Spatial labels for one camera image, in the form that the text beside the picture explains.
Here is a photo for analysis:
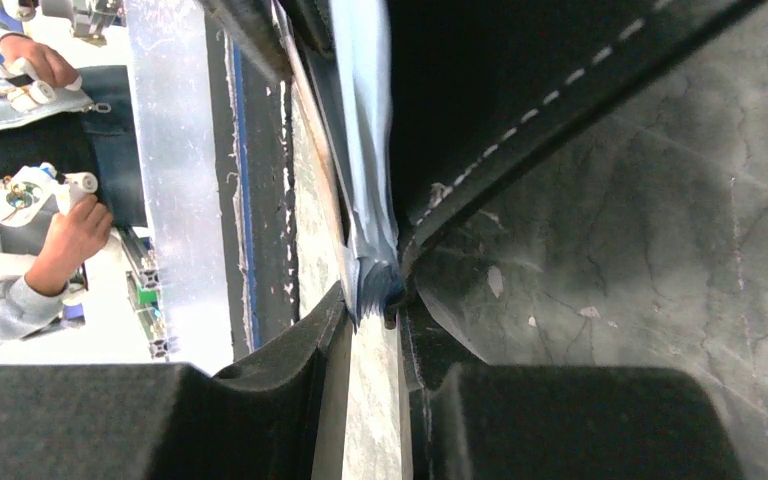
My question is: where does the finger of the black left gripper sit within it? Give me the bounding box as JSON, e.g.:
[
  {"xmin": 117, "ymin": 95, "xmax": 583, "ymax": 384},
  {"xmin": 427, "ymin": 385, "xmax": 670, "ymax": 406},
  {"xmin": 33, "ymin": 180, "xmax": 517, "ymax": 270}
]
[{"xmin": 201, "ymin": 0, "xmax": 334, "ymax": 82}]

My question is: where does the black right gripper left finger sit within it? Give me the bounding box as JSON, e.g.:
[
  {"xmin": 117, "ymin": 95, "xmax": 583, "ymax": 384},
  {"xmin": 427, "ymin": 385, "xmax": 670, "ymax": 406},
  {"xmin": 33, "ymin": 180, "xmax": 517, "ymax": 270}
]
[{"xmin": 0, "ymin": 285, "xmax": 351, "ymax": 479}]

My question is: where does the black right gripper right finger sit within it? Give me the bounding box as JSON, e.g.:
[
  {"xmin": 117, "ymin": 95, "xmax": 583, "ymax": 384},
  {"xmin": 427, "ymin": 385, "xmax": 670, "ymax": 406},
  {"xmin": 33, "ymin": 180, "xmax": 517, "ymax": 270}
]
[{"xmin": 397, "ymin": 301, "xmax": 743, "ymax": 479}]

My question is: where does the black leather card holder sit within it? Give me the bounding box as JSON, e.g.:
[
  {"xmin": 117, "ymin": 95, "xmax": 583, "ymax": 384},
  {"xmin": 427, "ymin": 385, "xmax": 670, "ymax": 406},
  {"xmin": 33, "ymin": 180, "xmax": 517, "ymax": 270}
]
[{"xmin": 271, "ymin": 0, "xmax": 768, "ymax": 331}]

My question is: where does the operator grey sleeve forearm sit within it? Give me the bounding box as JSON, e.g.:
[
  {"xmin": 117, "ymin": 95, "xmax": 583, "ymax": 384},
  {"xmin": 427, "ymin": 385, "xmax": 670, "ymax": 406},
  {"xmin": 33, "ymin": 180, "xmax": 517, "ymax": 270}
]
[{"xmin": 0, "ymin": 278, "xmax": 67, "ymax": 346}]

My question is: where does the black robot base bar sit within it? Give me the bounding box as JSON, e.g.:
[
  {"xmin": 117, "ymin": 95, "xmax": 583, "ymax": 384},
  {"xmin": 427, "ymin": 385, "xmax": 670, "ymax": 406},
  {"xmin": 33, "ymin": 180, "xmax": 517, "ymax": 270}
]
[{"xmin": 205, "ymin": 20, "xmax": 300, "ymax": 359}]

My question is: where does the operator right hand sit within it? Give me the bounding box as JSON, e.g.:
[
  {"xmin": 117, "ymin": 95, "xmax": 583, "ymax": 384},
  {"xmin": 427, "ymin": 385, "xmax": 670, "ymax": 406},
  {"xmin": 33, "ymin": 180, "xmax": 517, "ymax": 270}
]
[{"xmin": 0, "ymin": 33, "xmax": 82, "ymax": 91}]

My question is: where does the operator left hand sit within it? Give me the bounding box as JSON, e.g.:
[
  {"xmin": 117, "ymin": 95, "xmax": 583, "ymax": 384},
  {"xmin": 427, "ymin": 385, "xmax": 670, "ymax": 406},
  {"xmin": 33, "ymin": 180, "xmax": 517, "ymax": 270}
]
[{"xmin": 24, "ymin": 194, "xmax": 113, "ymax": 297}]

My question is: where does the white teleoperation handle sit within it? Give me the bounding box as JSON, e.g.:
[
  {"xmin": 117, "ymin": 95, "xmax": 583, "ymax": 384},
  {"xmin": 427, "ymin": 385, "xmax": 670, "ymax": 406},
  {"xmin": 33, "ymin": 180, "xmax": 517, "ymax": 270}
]
[{"xmin": 0, "ymin": 162, "xmax": 99, "ymax": 228}]

